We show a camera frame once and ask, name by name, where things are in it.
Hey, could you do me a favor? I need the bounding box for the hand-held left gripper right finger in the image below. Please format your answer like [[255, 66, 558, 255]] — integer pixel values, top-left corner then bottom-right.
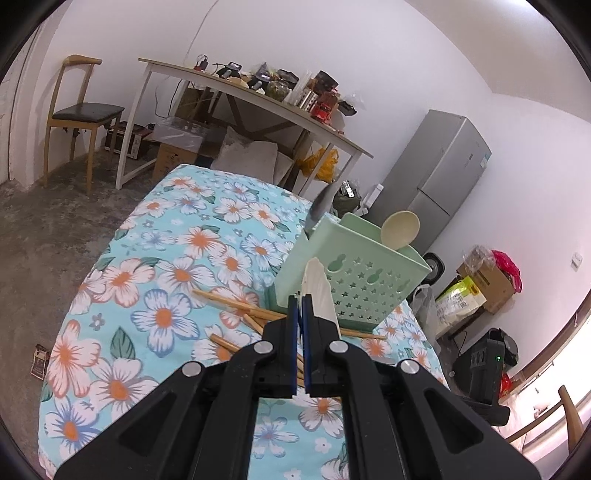
[[305, 295, 541, 480]]

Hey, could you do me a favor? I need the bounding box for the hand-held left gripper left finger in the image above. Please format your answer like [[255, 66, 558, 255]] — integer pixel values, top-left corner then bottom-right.
[[54, 295, 298, 480]]

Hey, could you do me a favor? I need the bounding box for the green perforated utensil holder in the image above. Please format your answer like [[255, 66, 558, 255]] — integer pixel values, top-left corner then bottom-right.
[[272, 212, 432, 335]]

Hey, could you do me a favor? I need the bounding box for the metal spoon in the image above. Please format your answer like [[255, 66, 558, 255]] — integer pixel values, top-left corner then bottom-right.
[[302, 181, 342, 232]]

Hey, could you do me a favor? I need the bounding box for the cream plastic soup ladle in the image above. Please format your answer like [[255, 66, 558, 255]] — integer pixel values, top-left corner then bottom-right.
[[381, 210, 421, 252]]

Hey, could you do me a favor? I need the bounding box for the green sack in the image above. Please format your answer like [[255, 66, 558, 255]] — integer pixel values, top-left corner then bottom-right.
[[332, 182, 363, 217]]

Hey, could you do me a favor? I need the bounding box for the yellow green rice bag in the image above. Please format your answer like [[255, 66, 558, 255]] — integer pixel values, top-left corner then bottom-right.
[[434, 276, 488, 335]]

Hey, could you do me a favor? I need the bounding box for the floral blue blanket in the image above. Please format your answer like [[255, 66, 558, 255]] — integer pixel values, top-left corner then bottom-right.
[[37, 164, 451, 480]]

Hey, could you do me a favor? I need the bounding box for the white bottle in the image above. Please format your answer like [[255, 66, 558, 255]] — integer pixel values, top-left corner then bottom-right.
[[362, 184, 386, 215]]

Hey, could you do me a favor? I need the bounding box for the yellow plastic bag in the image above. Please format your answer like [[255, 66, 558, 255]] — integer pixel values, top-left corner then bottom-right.
[[298, 148, 340, 183]]

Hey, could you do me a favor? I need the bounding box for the large cardboard box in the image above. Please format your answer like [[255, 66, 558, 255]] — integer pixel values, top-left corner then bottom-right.
[[456, 251, 515, 315]]

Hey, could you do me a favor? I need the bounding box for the grey cushion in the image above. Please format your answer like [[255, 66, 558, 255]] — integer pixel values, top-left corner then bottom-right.
[[215, 127, 296, 185]]

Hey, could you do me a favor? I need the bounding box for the red plastic bag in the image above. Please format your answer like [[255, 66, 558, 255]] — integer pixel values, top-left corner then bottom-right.
[[492, 249, 522, 294]]

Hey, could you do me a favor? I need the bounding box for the grey refrigerator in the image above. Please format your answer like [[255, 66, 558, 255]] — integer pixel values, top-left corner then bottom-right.
[[369, 109, 492, 259]]

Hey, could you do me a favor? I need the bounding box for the cardboard box with plastic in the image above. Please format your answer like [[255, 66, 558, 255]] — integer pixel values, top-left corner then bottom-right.
[[151, 117, 211, 183]]

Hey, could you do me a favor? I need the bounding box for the small brown packet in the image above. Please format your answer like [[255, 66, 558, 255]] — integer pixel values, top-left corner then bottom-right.
[[31, 344, 51, 380]]

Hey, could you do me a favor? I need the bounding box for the red brown bottle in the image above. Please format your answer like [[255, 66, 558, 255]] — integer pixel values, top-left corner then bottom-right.
[[310, 90, 339, 121]]

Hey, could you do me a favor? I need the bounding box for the light wooden chair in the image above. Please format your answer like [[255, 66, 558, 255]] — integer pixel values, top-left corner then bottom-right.
[[505, 384, 583, 455]]

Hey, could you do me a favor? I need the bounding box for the jar with green contents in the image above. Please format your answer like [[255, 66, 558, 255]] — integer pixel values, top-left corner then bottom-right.
[[265, 79, 291, 101]]

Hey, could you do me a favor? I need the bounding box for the clear plastic tube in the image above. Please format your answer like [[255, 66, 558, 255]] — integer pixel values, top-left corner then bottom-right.
[[286, 69, 312, 104]]

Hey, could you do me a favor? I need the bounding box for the small toaster oven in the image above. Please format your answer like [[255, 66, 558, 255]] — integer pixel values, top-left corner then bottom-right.
[[105, 121, 148, 160]]

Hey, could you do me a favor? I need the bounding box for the white wooden table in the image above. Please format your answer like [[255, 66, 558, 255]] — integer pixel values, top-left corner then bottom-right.
[[115, 58, 374, 197]]

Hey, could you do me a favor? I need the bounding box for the wooden chair dark seat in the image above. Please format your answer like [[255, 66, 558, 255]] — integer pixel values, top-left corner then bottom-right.
[[44, 54, 125, 195]]

